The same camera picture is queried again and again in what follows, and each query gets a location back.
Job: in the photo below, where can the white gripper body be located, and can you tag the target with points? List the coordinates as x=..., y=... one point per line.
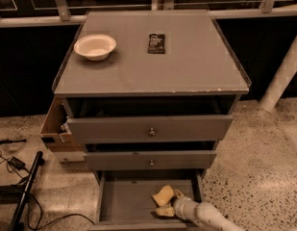
x=181, y=204

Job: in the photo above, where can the yellow sponge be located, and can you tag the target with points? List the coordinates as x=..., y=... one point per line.
x=164, y=195

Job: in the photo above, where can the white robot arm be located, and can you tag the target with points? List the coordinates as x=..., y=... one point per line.
x=173, y=203

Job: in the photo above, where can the bottom grey drawer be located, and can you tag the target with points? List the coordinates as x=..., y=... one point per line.
x=126, y=203

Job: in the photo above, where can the grey drawer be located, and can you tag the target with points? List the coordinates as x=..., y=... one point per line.
x=133, y=156
x=128, y=119
x=126, y=203

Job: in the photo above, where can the top drawer knob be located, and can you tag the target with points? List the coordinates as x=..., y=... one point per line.
x=152, y=132

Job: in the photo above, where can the middle grey drawer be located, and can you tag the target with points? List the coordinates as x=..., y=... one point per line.
x=133, y=156

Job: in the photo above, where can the top grey drawer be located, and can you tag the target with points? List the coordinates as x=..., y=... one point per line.
x=128, y=119

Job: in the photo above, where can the grey drawer cabinet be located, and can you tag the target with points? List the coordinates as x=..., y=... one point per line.
x=197, y=59

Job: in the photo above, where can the black pole on floor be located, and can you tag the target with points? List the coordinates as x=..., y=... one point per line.
x=15, y=224

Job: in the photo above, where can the black power adapter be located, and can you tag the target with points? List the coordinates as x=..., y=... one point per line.
x=16, y=163

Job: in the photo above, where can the white paper bowl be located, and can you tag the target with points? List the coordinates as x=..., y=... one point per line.
x=95, y=47

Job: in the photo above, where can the black tool on floor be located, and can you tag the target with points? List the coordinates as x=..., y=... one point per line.
x=7, y=141

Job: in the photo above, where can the metal window railing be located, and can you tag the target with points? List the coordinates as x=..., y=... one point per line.
x=19, y=13

